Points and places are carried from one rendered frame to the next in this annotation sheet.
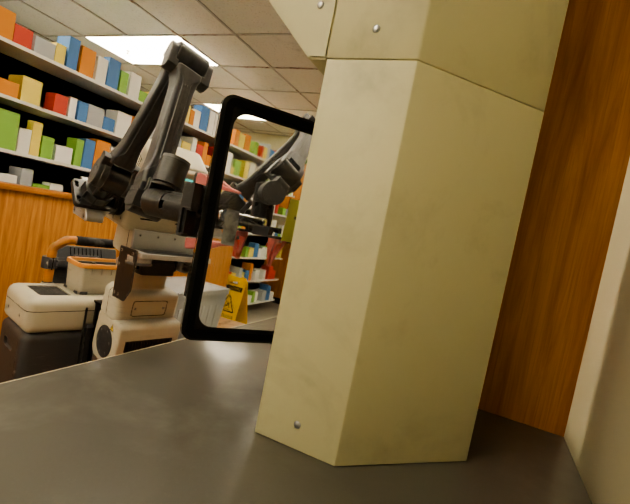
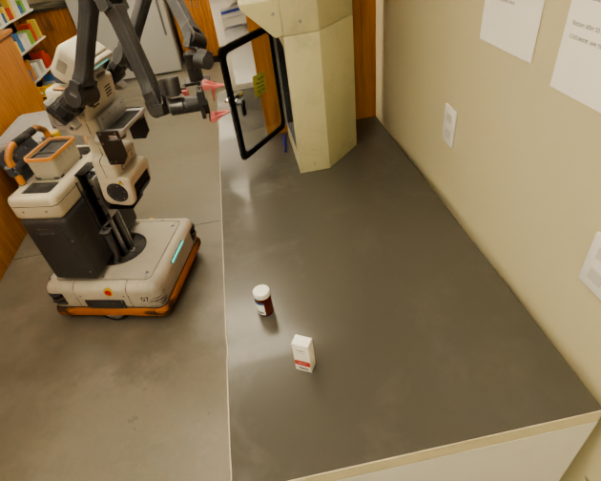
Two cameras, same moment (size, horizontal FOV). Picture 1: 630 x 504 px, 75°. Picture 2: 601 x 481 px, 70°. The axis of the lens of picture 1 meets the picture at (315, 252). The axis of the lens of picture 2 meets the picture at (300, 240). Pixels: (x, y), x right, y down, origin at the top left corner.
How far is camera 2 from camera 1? 1.12 m
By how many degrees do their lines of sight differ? 44
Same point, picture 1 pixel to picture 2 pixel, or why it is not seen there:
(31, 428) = (257, 207)
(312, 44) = (275, 31)
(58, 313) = (67, 196)
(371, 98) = (306, 49)
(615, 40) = not seen: outside the picture
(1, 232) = not seen: outside the picture
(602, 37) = not seen: outside the picture
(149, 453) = (289, 193)
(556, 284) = (361, 58)
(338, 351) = (321, 135)
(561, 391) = (371, 99)
